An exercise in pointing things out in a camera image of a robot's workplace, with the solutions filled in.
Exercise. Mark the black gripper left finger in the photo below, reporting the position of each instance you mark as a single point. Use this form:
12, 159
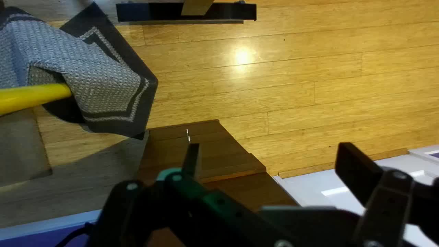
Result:
192, 160

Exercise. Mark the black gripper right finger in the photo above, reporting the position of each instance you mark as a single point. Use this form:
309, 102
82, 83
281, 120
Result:
357, 169

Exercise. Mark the dark wood cabinet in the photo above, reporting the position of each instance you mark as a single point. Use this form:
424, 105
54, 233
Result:
220, 152

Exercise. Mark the white panelled door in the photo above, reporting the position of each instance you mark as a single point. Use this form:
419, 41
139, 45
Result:
320, 187

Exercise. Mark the black flat bar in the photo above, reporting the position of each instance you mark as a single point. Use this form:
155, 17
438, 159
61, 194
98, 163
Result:
151, 12

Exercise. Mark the grey patterned cloth dark border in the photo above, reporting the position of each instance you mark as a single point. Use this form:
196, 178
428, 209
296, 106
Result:
69, 60

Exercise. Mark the yellow pole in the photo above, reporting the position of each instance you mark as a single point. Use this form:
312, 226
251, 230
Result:
28, 97

